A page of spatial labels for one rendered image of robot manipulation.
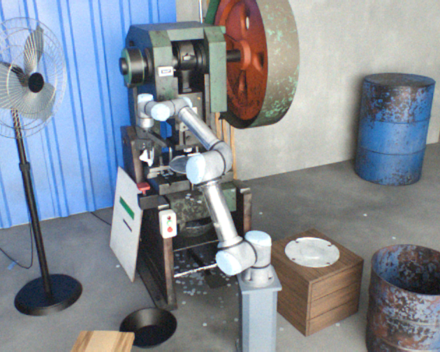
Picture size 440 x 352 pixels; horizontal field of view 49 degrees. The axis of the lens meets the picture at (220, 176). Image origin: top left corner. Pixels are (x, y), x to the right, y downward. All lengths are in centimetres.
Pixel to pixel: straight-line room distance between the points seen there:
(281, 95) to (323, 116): 217
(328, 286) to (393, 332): 39
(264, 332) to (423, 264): 89
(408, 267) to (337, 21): 252
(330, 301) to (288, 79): 116
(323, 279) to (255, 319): 43
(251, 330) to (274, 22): 147
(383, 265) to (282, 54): 117
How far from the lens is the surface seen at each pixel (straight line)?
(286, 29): 248
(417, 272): 272
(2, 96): 248
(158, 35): 252
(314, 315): 265
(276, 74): 245
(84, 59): 368
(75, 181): 391
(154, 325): 278
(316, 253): 269
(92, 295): 307
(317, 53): 448
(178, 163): 272
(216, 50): 259
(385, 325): 246
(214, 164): 207
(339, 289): 269
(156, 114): 227
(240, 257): 209
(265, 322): 237
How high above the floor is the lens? 177
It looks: 23 degrees down
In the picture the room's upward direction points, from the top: 1 degrees counter-clockwise
